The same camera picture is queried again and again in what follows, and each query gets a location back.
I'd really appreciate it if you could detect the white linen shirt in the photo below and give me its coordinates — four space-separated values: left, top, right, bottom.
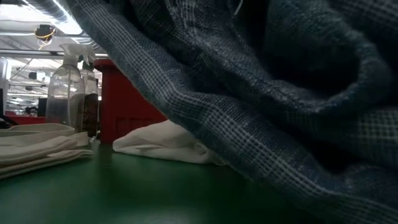
112 119 225 166

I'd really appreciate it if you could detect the light blue garment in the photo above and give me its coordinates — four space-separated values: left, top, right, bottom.
65 0 398 224

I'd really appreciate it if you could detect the red plastic laundry bin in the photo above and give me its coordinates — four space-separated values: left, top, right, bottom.
94 58 169 144

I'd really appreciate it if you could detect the green table mat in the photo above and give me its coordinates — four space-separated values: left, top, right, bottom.
0 141 327 224

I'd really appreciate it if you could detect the clear spray bottle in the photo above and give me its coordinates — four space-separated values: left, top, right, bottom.
45 43 94 131

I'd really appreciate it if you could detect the white canvas tote bag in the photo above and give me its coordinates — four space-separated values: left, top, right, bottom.
0 123 95 180

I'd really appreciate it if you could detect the red crate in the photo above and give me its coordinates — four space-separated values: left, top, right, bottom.
5 115 46 125

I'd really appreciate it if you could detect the long ceiling light bar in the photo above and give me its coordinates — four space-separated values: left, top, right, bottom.
0 49 110 60

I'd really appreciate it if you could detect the black ceiling cable reel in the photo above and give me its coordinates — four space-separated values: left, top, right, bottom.
34 24 57 42

